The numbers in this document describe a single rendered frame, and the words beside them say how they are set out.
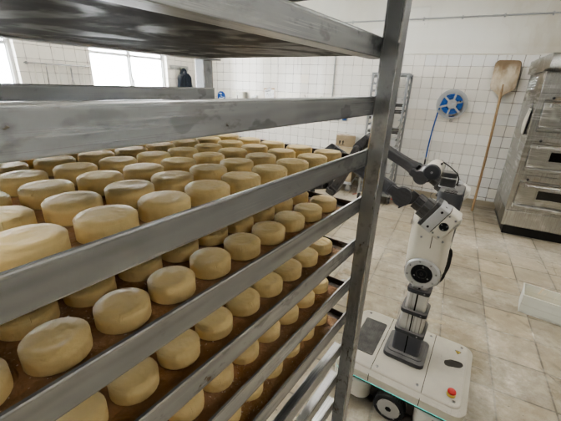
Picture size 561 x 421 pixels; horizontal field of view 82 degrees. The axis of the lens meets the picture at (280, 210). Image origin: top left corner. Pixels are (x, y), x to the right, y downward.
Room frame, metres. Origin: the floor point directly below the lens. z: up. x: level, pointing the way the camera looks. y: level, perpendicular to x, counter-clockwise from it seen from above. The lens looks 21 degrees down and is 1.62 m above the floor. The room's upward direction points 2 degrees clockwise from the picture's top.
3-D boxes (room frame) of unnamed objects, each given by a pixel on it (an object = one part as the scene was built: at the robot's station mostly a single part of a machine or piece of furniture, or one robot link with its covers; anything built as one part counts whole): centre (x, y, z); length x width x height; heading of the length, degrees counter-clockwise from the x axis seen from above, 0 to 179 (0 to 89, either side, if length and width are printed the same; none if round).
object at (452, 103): (4.91, -2.38, 1.10); 0.41 x 0.17 x 1.10; 63
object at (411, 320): (1.42, -0.73, 0.36); 0.13 x 0.13 x 0.40; 58
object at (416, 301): (1.42, -0.73, 0.49); 0.11 x 0.11 x 0.40; 58
